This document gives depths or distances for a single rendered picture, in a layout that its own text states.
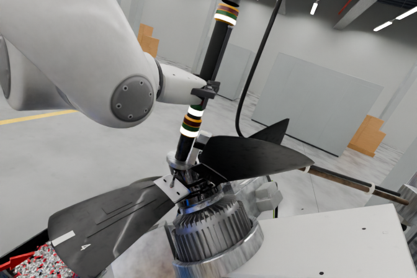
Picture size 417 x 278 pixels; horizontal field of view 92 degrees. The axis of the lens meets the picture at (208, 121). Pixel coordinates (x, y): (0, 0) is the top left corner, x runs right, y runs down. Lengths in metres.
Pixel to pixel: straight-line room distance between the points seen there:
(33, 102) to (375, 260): 0.52
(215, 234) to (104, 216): 0.26
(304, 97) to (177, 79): 5.76
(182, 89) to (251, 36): 12.71
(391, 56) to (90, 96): 13.43
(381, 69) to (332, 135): 7.58
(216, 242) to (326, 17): 12.80
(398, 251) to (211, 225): 0.35
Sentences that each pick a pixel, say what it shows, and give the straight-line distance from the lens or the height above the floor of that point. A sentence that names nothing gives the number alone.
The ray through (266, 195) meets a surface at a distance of 0.80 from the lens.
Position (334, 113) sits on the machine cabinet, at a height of 1.05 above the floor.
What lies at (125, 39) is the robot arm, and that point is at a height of 1.54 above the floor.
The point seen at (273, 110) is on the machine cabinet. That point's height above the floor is 0.53.
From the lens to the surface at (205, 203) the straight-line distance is 0.59.
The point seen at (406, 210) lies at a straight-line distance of 0.73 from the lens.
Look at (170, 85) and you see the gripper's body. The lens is 0.32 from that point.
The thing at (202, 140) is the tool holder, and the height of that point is 1.35.
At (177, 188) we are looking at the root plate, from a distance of 0.57.
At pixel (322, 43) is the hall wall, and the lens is 12.84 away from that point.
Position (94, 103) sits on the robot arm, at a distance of 0.19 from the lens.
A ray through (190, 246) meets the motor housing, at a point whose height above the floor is 1.10.
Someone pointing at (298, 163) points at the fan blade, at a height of 1.41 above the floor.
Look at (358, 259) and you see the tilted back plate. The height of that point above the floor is 1.31.
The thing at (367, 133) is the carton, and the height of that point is 0.68.
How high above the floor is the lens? 1.55
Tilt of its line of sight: 19 degrees down
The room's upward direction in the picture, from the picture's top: 19 degrees clockwise
